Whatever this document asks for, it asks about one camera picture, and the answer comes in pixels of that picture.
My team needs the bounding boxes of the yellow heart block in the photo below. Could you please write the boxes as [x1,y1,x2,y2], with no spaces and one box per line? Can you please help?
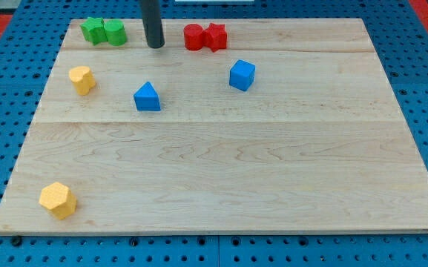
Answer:
[69,66,96,96]

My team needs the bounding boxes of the yellow hexagon block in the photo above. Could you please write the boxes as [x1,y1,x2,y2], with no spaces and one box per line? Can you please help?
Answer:
[39,182,77,220]

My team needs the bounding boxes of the red cylinder block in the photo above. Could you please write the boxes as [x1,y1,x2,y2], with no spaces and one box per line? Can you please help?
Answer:
[183,23,204,50]

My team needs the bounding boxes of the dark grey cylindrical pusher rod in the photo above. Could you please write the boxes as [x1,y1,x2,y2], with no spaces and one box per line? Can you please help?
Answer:
[139,0,165,49]

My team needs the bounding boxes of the green star block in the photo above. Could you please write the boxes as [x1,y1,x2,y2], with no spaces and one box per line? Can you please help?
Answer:
[80,17,107,45]

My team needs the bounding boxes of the light wooden board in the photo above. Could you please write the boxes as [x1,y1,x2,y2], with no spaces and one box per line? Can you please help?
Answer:
[0,19,428,236]

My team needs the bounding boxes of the blue triangle block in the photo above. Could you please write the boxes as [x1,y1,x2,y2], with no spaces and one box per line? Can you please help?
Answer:
[134,82,161,111]

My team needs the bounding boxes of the blue cube block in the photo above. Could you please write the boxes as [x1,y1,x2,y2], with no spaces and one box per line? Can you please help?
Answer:
[228,59,256,91]

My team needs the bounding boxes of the green cylinder block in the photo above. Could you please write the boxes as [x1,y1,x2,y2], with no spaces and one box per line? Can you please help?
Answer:
[104,19,127,46]

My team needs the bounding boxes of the red star block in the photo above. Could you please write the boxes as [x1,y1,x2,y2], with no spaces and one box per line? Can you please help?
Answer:
[203,23,228,52]

